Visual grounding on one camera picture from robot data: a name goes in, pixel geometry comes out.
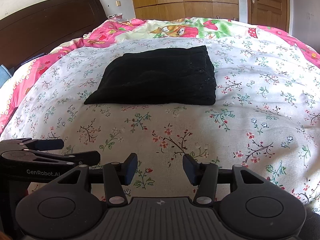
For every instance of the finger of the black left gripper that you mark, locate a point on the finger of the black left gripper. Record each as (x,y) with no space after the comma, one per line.
(30,144)
(26,158)

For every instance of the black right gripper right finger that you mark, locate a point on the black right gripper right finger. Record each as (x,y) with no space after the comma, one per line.
(204,176)

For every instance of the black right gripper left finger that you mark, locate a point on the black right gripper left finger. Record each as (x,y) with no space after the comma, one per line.
(116,175)

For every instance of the black pants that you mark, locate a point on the black pants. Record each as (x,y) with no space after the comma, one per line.
(155,77)

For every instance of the white floral bed sheet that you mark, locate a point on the white floral bed sheet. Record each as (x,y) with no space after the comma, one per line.
(266,116)

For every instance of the dark wooden headboard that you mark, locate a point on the dark wooden headboard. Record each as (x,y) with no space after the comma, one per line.
(39,28)

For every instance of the pink cartoon quilt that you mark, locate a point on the pink cartoon quilt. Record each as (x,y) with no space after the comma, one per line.
(111,32)

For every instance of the brown wooden door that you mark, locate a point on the brown wooden door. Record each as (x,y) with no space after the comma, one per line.
(272,13)

